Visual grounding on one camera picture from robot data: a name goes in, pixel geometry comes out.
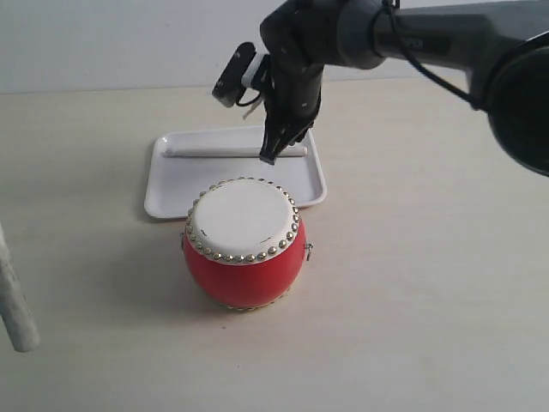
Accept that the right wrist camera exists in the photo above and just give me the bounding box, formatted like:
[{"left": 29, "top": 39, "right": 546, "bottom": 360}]
[{"left": 212, "top": 41, "right": 270, "bottom": 108}]

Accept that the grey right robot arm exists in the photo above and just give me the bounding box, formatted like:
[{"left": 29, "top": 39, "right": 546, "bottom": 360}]
[{"left": 260, "top": 1, "right": 548, "bottom": 175}]

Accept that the white rectangular plastic tray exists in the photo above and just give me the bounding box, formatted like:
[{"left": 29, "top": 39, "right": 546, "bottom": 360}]
[{"left": 144, "top": 126, "right": 328, "bottom": 221}]

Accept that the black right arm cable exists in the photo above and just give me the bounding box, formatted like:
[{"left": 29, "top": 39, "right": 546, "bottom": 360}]
[{"left": 377, "top": 0, "right": 490, "bottom": 112}]

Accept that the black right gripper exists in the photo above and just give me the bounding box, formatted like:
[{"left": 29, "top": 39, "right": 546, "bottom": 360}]
[{"left": 259, "top": 54, "right": 323, "bottom": 165}]

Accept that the wooden drumstick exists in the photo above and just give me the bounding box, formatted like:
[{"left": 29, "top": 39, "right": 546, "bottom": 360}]
[
  {"left": 162, "top": 146, "right": 308, "bottom": 158},
  {"left": 1, "top": 230, "right": 40, "bottom": 353}
]

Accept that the red small drum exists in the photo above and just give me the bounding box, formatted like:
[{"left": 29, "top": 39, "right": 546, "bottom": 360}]
[{"left": 180, "top": 177, "right": 313, "bottom": 311}]

